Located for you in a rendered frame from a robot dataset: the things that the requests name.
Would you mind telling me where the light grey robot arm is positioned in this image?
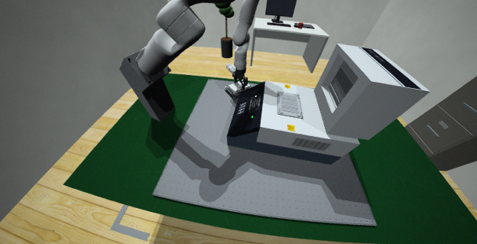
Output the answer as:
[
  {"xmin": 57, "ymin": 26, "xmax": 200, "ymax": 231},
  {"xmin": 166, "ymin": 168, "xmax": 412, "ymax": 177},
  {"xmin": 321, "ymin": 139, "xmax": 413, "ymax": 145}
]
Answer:
[{"xmin": 135, "ymin": 0, "xmax": 259, "ymax": 76}]

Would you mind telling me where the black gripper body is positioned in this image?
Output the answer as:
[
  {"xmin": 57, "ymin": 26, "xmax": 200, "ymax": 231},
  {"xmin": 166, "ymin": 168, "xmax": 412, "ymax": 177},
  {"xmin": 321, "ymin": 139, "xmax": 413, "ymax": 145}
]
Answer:
[{"xmin": 235, "ymin": 68, "xmax": 246, "ymax": 80}]

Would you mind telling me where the white benchtop thermal cycler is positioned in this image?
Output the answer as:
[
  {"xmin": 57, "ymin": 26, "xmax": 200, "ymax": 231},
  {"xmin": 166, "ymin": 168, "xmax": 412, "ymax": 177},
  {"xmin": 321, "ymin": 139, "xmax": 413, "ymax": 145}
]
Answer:
[{"xmin": 227, "ymin": 44, "xmax": 430, "ymax": 164}]

